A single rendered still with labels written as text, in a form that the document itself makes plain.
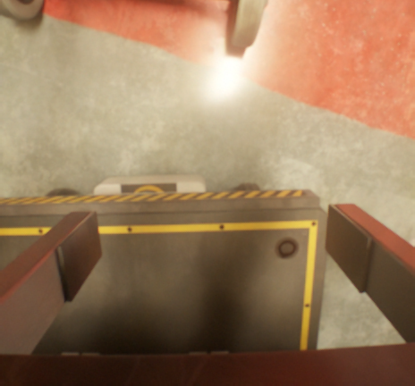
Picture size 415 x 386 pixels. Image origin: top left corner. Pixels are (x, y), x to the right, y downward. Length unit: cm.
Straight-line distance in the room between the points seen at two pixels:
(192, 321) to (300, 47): 68
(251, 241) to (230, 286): 10
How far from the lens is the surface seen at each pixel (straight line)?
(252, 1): 64
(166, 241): 54
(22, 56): 94
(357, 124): 90
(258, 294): 60
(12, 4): 80
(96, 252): 17
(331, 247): 17
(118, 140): 84
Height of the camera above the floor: 80
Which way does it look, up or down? 75 degrees down
